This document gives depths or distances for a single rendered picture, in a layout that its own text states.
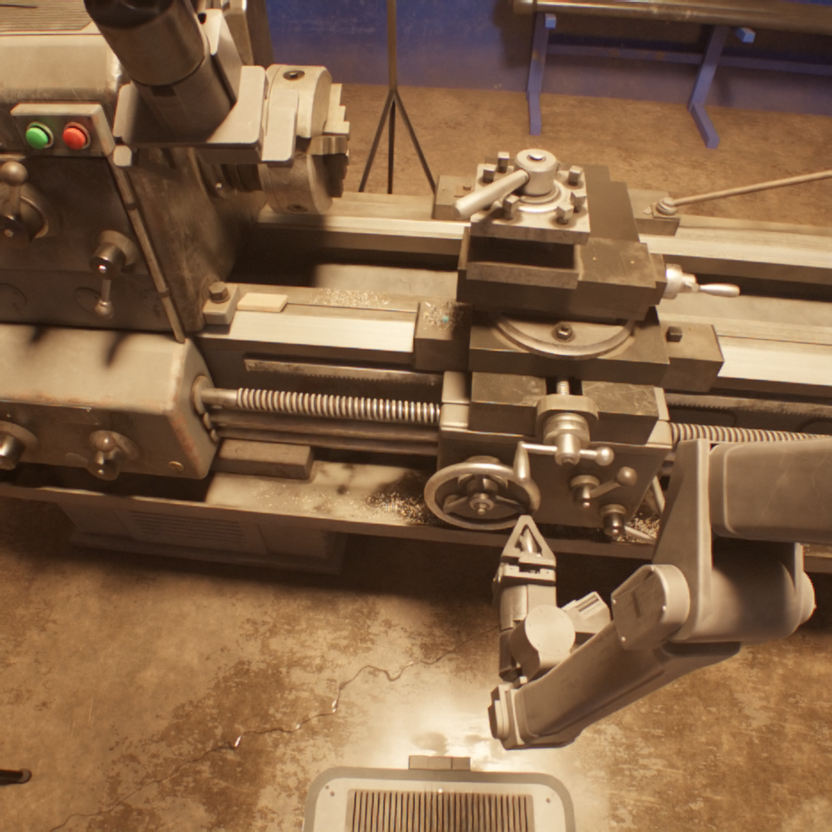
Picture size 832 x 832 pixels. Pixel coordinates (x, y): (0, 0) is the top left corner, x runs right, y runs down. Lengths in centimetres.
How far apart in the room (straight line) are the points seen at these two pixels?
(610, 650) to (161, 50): 52
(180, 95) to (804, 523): 45
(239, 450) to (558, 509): 73
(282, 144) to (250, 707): 143
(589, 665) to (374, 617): 121
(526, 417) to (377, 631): 89
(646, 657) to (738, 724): 136
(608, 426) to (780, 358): 38
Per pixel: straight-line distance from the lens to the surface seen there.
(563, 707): 64
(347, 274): 147
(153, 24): 43
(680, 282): 105
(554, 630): 71
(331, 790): 138
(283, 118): 52
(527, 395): 101
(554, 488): 119
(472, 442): 108
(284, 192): 113
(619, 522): 124
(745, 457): 39
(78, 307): 127
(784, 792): 185
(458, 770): 140
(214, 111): 49
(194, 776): 171
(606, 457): 96
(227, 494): 150
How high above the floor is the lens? 162
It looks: 50 degrees down
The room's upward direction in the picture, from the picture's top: straight up
